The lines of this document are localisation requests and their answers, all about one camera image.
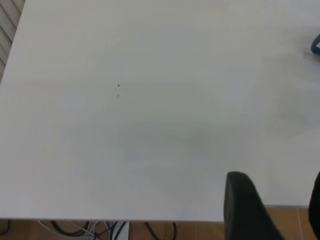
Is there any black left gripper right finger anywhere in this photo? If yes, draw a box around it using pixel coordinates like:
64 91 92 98
308 171 320 238

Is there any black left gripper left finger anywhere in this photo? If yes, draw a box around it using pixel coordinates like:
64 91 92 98
223 171 286 240

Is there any dark grey ceramic mug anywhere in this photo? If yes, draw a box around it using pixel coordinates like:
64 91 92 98
310 33 320 57

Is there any white table leg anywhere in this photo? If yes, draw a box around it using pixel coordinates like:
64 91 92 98
109 221 130 240

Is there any black floor cable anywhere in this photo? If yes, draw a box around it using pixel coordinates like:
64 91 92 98
0 219 11 235
143 221 178 240
49 220 87 237

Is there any white floor cable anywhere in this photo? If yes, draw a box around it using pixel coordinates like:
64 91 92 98
37 220 99 240

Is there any grey slatted wall panel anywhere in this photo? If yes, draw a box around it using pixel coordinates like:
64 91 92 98
0 0 26 85

